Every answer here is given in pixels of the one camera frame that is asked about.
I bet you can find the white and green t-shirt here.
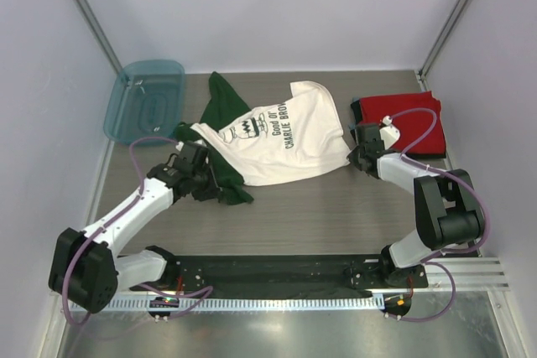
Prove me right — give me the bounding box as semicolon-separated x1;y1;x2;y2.
174;72;350;205

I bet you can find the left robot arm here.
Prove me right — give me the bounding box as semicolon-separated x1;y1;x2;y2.
49;142;220;314

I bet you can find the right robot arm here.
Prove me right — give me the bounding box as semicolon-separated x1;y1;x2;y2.
348;123;487;288

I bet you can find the teal plastic bin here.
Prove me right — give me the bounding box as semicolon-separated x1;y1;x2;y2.
103;60;185;145

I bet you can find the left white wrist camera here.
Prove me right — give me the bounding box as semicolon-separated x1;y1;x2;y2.
175;142;187;151

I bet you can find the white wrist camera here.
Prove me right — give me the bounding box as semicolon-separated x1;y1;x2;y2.
175;142;187;151
379;116;401;149

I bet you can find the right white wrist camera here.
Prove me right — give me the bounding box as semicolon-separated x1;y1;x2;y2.
379;116;401;149

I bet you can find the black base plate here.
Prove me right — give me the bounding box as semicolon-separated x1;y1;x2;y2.
151;254;429;292

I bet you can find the white slotted cable duct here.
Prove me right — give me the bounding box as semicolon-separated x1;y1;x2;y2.
102;293;384;313

